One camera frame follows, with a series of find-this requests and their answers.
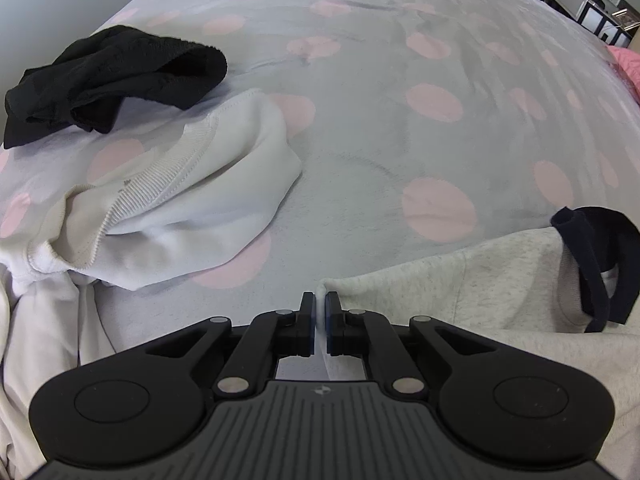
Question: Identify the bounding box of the black garment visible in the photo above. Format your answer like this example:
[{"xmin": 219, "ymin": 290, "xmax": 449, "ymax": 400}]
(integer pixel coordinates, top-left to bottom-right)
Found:
[{"xmin": 2, "ymin": 25, "xmax": 228, "ymax": 150}]

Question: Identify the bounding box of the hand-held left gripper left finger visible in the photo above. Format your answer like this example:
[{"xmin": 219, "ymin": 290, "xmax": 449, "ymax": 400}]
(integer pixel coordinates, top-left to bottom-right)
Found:
[{"xmin": 145, "ymin": 291, "xmax": 319, "ymax": 397}]

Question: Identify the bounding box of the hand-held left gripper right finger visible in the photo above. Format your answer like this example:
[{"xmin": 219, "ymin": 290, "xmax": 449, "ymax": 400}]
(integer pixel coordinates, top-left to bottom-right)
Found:
[{"xmin": 325, "ymin": 291, "xmax": 503, "ymax": 397}]

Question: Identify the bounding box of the white garment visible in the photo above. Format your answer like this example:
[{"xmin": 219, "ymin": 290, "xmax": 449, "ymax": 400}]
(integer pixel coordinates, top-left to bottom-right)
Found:
[{"xmin": 0, "ymin": 87, "xmax": 303, "ymax": 480}]

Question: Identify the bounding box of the pink pillow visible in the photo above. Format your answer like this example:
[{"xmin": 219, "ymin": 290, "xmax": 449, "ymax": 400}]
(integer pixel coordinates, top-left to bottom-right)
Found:
[{"xmin": 606, "ymin": 45, "xmax": 640, "ymax": 103}]

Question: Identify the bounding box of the grey printed sweatshirt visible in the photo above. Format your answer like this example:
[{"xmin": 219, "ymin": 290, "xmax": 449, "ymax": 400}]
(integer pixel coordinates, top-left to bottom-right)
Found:
[{"xmin": 317, "ymin": 206, "xmax": 640, "ymax": 480}]

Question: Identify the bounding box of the grey bed with pink dots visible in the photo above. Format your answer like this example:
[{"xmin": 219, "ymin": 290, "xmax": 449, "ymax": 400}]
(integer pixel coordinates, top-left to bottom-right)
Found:
[{"xmin": 0, "ymin": 0, "xmax": 640, "ymax": 366}]

